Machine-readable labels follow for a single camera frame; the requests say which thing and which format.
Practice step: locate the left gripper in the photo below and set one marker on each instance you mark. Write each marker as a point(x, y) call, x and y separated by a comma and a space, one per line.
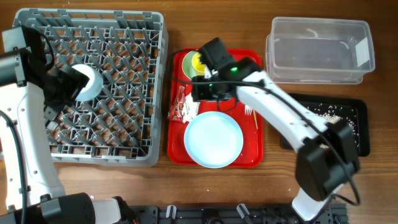
point(75, 80)

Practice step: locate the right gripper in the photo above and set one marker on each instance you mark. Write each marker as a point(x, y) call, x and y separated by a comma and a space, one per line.
point(198, 90)

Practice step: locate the light blue bowl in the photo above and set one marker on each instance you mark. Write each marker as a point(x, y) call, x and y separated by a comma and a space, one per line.
point(95, 83)

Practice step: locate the white napkin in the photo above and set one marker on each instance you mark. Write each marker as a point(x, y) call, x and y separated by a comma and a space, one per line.
point(190, 109)

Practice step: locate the red snack wrapper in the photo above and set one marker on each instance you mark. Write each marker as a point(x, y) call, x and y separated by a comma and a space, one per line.
point(176, 109)

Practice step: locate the light blue plate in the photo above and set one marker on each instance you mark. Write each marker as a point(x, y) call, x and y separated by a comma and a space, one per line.
point(213, 140)

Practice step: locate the rice food scraps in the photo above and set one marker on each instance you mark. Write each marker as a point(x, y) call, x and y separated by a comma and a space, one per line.
point(334, 113)

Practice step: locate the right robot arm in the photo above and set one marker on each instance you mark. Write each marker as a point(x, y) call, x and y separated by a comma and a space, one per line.
point(327, 156)

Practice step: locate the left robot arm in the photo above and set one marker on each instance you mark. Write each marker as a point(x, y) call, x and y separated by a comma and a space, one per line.
point(33, 93)

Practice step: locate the grey dishwasher rack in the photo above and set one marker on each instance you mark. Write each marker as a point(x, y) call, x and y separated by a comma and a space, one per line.
point(121, 126)

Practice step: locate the black waste tray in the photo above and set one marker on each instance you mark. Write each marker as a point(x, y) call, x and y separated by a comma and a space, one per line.
point(359, 105)

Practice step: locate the yellow plastic cup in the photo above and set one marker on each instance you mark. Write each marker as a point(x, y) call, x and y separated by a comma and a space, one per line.
point(197, 67)

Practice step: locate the white plastic fork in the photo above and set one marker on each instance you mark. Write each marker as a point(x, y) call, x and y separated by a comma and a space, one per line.
point(247, 110)

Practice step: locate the light green bowl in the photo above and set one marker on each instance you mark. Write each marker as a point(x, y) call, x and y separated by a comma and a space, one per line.
point(187, 66)

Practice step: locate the wooden chopstick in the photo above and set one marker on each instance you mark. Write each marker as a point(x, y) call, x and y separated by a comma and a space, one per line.
point(255, 118)

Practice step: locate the red serving tray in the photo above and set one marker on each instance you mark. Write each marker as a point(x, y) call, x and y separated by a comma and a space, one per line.
point(253, 136)

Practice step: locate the clear plastic bin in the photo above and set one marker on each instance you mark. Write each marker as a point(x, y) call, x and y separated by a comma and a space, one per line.
point(319, 51)

